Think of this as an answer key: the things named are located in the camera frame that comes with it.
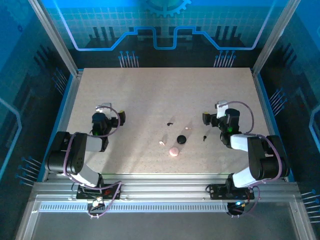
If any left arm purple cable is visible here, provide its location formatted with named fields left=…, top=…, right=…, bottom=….
left=62, top=106, right=123, bottom=220

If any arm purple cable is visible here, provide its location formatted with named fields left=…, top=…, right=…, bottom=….
left=224, top=100, right=283, bottom=218
left=62, top=106, right=123, bottom=220

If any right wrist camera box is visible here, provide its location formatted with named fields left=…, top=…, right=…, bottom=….
left=216, top=100, right=228, bottom=120

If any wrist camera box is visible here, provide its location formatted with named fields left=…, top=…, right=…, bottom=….
left=216, top=100, right=228, bottom=120
left=96, top=101, right=113, bottom=117

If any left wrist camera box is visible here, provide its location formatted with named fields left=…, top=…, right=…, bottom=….
left=96, top=101, right=113, bottom=117

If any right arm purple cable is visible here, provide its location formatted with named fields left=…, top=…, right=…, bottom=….
left=224, top=100, right=283, bottom=218

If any aluminium table side rail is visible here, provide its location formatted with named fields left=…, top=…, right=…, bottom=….
left=251, top=68, right=288, bottom=181
left=41, top=69, right=84, bottom=182

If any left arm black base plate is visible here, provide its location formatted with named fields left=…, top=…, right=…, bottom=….
left=75, top=183, right=123, bottom=201

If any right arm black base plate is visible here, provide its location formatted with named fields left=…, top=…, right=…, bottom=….
left=207, top=183, right=255, bottom=201

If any aluminium mounting rail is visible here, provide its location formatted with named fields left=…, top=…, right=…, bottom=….
left=32, top=174, right=301, bottom=201

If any aluminium frame post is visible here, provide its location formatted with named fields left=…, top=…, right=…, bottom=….
left=27, top=0, right=80, bottom=76
left=251, top=0, right=302, bottom=76

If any grey slotted cable duct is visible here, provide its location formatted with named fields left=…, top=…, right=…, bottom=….
left=38, top=203, right=230, bottom=213

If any aluminium lower frame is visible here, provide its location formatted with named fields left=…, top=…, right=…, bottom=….
left=14, top=196, right=317, bottom=240

